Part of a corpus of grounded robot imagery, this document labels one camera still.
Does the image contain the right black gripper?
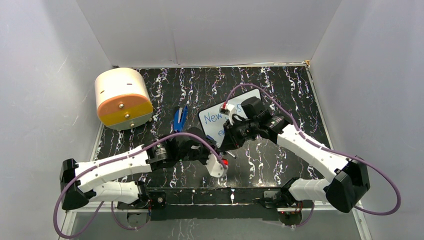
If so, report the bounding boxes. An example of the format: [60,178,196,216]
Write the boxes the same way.
[218,117,259,152]

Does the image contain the white whiteboard marker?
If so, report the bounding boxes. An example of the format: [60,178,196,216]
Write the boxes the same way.
[224,151,237,159]

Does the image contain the small black-framed whiteboard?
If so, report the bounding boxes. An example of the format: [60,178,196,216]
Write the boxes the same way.
[197,89,265,149]

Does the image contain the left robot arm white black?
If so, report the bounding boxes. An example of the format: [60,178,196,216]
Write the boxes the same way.
[56,127,228,211]

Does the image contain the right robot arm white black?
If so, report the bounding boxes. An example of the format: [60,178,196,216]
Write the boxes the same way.
[219,97,370,213]

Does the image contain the blue stapler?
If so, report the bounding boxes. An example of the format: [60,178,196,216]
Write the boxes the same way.
[172,105,188,133]

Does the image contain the cream orange cylindrical drum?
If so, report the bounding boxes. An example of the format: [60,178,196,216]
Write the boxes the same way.
[94,67,154,131]

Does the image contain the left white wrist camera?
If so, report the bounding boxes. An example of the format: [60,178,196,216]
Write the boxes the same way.
[205,154,227,178]

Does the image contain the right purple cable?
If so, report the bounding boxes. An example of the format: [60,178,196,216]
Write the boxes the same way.
[223,83,402,228]

